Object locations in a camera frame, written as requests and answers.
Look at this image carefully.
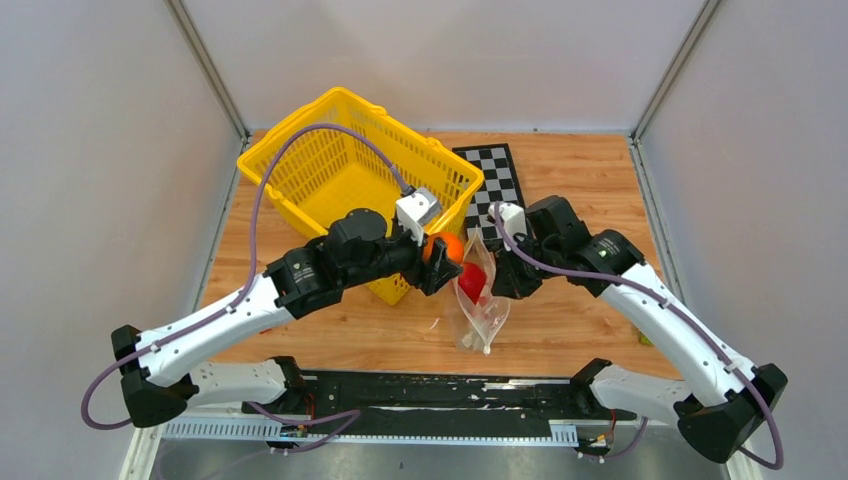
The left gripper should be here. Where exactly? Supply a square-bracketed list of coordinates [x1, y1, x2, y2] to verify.
[343, 217, 465, 296]

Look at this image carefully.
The black white checkerboard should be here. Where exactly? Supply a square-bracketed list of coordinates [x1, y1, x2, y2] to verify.
[452, 143, 526, 246]

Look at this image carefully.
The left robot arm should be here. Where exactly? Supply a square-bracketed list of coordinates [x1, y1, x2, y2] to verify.
[111, 208, 463, 428]

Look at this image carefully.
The red apple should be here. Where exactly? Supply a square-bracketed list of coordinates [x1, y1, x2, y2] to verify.
[457, 262, 487, 304]

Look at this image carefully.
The orange tangerine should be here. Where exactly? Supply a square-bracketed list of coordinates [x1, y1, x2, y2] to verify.
[422, 232, 464, 264]

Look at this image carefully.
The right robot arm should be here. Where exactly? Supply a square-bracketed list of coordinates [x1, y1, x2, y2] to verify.
[488, 195, 788, 470]

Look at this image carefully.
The yellow plastic basket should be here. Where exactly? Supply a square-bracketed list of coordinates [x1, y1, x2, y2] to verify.
[238, 87, 483, 304]

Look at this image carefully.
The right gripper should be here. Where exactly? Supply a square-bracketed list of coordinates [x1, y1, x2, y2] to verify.
[491, 232, 561, 300]

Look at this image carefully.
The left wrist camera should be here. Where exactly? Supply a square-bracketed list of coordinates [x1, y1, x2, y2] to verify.
[395, 187, 442, 247]

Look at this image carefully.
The polka dot zip bag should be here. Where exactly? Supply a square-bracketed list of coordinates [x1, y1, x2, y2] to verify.
[445, 227, 511, 356]

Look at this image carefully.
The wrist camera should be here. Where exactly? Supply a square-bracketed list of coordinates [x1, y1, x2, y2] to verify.
[395, 187, 442, 247]
[488, 201, 528, 251]

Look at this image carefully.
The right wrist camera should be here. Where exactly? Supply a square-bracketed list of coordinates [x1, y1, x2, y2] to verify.
[488, 201, 528, 251]

